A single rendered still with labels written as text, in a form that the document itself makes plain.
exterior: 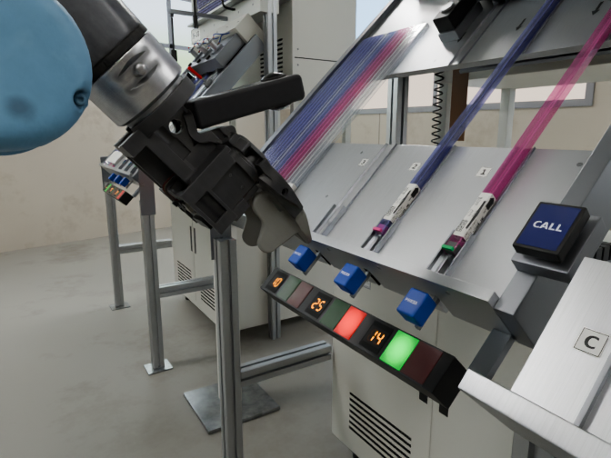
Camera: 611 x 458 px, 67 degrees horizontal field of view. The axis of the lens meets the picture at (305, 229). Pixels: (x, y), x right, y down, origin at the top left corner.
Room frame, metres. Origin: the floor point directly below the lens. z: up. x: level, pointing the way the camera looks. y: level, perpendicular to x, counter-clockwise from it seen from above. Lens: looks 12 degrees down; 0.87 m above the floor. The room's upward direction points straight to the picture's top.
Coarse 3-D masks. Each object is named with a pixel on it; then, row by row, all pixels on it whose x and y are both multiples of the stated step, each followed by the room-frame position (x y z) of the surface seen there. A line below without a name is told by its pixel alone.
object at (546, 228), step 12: (540, 204) 0.39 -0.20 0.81; (540, 216) 0.38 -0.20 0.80; (552, 216) 0.38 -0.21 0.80; (564, 216) 0.37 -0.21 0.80; (576, 216) 0.36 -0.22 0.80; (528, 228) 0.38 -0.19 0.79; (540, 228) 0.37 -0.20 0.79; (552, 228) 0.37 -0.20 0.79; (564, 228) 0.36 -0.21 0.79; (528, 240) 0.37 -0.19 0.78; (540, 240) 0.36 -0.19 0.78; (552, 240) 0.36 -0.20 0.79
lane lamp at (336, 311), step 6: (336, 300) 0.53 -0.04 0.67; (330, 306) 0.53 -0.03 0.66; (336, 306) 0.52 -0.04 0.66; (342, 306) 0.52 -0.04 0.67; (348, 306) 0.51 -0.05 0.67; (330, 312) 0.52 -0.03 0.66; (336, 312) 0.52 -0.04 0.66; (342, 312) 0.51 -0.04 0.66; (324, 318) 0.52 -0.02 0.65; (330, 318) 0.51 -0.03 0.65; (336, 318) 0.51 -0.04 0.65; (324, 324) 0.51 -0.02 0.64; (330, 324) 0.51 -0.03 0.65; (336, 324) 0.50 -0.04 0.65
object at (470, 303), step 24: (288, 240) 0.71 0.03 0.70; (312, 240) 0.61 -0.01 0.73; (336, 240) 0.57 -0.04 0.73; (336, 264) 0.63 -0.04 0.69; (360, 264) 0.55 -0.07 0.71; (384, 264) 0.49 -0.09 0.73; (408, 264) 0.46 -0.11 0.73; (408, 288) 0.49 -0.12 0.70; (432, 288) 0.44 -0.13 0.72; (456, 288) 0.40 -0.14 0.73; (480, 288) 0.39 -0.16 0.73; (456, 312) 0.45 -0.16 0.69; (480, 312) 0.40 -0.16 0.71
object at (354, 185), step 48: (336, 144) 0.83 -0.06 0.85; (384, 144) 0.73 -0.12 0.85; (336, 192) 0.71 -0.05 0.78; (384, 192) 0.63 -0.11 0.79; (432, 192) 0.57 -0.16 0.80; (480, 192) 0.52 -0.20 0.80; (528, 192) 0.47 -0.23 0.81; (384, 240) 0.54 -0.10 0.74; (432, 240) 0.50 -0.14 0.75; (480, 240) 0.46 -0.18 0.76
